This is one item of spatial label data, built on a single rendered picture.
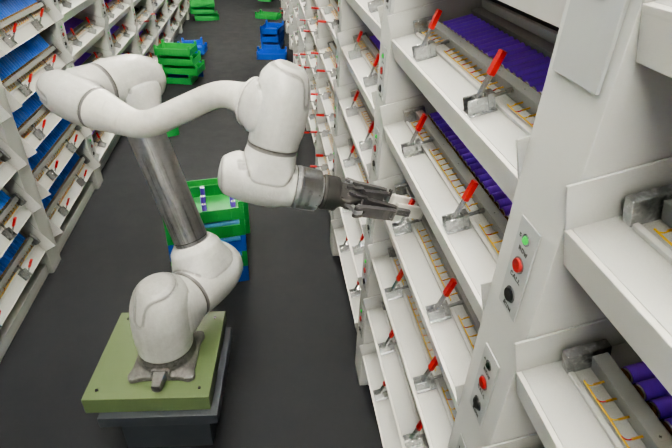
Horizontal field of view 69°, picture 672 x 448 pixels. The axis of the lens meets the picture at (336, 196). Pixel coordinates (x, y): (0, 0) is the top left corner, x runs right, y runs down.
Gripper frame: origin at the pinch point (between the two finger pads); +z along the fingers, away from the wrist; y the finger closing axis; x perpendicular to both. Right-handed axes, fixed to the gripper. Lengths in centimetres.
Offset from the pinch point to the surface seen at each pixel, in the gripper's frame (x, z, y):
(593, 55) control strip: 46, -16, 51
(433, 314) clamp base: -5.5, -0.5, 27.7
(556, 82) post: 42, -14, 47
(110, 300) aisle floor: -104, -71, -66
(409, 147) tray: 14.4, -5.3, 1.0
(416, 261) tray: -6.4, 1.5, 11.1
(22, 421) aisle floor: -108, -84, -15
